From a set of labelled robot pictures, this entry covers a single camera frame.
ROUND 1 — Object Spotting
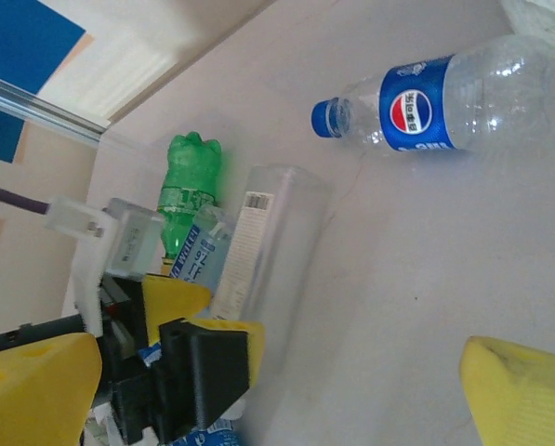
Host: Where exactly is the clear square plastic bottle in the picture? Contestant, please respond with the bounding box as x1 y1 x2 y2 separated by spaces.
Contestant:
209 165 332 326

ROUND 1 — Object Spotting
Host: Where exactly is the Pepsi bottle blue label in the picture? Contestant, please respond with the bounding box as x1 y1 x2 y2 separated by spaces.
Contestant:
310 34 555 157

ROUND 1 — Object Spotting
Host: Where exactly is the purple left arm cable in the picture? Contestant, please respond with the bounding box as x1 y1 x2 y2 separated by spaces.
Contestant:
0 181 51 216

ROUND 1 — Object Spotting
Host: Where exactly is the aluminium frame post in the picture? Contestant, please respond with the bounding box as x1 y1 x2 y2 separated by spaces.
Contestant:
0 72 110 146

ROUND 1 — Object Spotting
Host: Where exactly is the soda water bottle blue cap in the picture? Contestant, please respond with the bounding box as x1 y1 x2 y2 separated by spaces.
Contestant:
168 206 235 298

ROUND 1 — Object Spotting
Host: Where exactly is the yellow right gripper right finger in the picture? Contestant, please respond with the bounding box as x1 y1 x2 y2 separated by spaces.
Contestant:
460 334 555 446

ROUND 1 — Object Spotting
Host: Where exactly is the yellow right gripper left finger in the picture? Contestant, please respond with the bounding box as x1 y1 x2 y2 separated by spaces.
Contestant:
0 332 103 446

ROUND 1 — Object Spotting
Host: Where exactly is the green Sprite bottle yellow cap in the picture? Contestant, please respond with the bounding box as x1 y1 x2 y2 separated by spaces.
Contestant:
157 132 223 275

